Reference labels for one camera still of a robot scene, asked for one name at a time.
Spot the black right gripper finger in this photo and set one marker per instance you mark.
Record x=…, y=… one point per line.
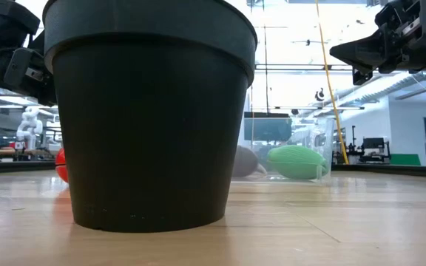
x=364, y=51

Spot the red toy tomato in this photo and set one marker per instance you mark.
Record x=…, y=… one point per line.
x=62, y=166

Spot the green ribbed toy vegetable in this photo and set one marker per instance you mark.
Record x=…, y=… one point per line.
x=296, y=162

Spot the brown toy kiwi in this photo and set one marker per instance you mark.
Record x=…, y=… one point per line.
x=244, y=161

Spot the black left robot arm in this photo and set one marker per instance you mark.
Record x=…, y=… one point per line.
x=2, y=18

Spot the clear plastic tupperware container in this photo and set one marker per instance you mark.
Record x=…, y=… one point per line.
x=309, y=133

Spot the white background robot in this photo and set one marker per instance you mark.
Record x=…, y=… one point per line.
x=30, y=125

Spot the black background equipment stand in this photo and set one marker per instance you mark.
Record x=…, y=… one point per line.
x=375, y=147

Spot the green background panel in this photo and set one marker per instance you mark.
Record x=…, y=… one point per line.
x=405, y=159

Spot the dark background monitor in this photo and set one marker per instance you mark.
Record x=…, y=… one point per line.
x=268, y=127

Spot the green plant in black pot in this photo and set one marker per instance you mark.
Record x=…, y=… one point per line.
x=150, y=129

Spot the black metal table frame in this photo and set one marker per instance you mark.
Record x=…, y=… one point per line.
x=390, y=170

